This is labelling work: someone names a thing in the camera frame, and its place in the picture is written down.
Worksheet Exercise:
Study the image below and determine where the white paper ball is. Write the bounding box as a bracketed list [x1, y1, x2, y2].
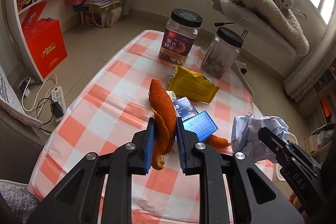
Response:
[231, 114, 289, 164]

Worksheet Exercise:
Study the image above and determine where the blue cardboard box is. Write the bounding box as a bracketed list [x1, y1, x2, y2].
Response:
[173, 97, 218, 141]

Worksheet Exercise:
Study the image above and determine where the orange peel strip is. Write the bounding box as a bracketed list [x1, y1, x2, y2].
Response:
[149, 79, 177, 170]

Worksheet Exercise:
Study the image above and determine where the white tissue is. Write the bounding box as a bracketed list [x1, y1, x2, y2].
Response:
[166, 90, 177, 101]

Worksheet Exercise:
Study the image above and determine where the yellow snack packet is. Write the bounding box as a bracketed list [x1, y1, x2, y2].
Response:
[167, 65, 220, 103]

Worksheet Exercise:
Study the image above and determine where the small orange peel piece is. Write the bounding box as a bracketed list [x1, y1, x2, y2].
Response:
[205, 134, 231, 149]

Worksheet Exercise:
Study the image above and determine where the wooden desk shelf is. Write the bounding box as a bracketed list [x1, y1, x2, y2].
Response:
[297, 67, 335, 163]

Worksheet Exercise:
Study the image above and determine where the black power adapter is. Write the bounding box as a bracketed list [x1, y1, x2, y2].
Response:
[51, 101, 64, 119]

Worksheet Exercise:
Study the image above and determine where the white power strip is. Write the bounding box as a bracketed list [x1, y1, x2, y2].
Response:
[51, 86, 67, 123]

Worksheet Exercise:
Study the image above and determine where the grey sofa cushion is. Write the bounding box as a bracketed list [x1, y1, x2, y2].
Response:
[0, 67, 42, 128]

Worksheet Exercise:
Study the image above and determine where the pink checkered tablecloth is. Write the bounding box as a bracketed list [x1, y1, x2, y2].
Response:
[27, 29, 279, 224]

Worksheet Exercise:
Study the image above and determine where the clear jar with chestnuts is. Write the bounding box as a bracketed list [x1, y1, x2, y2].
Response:
[201, 25, 243, 79]

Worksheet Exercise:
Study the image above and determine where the red gift box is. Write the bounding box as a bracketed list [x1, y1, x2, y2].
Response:
[21, 1, 68, 80]

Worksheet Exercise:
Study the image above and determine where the purple label nut jar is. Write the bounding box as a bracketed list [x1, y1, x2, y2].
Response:
[159, 8, 203, 65]

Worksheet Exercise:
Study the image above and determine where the beige fleece blanket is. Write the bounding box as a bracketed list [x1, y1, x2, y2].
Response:
[232, 0, 309, 56]

